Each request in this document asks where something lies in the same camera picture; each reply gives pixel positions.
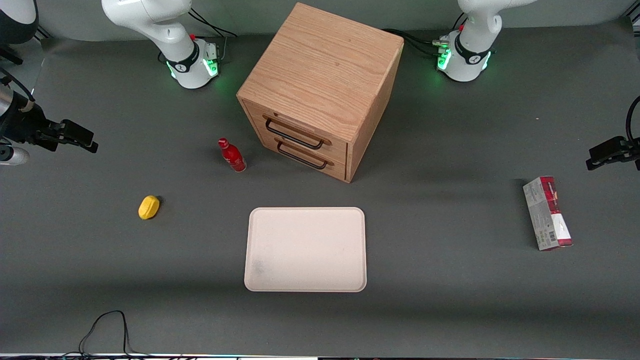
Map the black left arm base cable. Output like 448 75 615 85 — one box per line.
382 28 442 57

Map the black arm base cable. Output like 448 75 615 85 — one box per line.
382 28 442 57
187 7 239 39

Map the black metal drawer handle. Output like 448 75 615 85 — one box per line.
276 141 329 170
263 116 326 150

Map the beige rectangular tray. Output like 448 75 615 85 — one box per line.
244 207 367 293

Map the wooden drawer front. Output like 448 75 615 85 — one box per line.
264 136 348 182
246 101 349 162

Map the thin black looped cable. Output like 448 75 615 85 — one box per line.
60 310 153 360

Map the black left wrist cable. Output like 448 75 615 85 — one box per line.
625 95 640 147

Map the black right arm base cable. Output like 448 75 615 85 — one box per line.
187 7 239 39

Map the yellow lemon-shaped object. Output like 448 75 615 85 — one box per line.
138 195 161 220

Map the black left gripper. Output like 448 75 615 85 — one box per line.
586 136 640 171

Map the wooden drawer cabinet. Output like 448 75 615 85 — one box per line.
236 2 405 184

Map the red coke bottle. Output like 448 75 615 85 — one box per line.
218 138 247 173

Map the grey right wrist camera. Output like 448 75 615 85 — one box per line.
0 145 30 166

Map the red plaid cardboard box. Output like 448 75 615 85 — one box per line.
523 176 573 251

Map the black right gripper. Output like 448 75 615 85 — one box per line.
0 102 99 153

